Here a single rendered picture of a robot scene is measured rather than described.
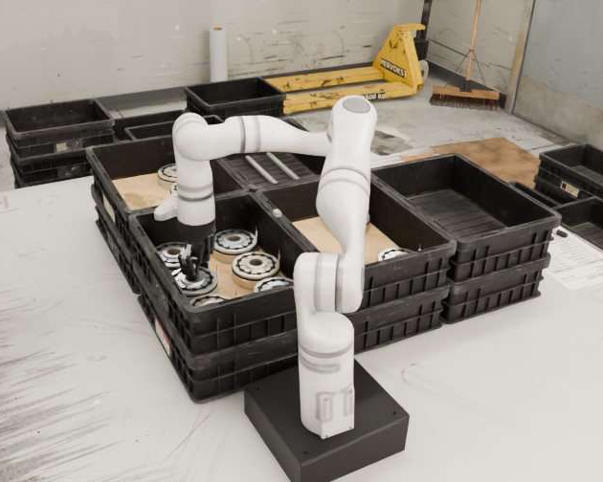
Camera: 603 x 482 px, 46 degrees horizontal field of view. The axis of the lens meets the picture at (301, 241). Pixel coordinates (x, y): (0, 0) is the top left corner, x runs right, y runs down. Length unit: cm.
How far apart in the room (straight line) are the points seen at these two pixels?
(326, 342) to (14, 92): 381
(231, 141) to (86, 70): 349
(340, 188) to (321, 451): 44
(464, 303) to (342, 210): 56
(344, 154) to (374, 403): 45
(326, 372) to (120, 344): 57
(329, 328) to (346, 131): 39
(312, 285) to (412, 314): 54
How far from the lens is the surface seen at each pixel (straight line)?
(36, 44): 470
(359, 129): 135
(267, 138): 136
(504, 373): 159
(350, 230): 115
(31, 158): 305
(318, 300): 109
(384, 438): 131
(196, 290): 146
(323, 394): 120
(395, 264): 145
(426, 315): 160
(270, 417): 131
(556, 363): 165
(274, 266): 153
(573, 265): 202
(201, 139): 132
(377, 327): 154
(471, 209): 191
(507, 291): 175
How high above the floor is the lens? 169
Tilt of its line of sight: 31 degrees down
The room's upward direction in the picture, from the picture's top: 3 degrees clockwise
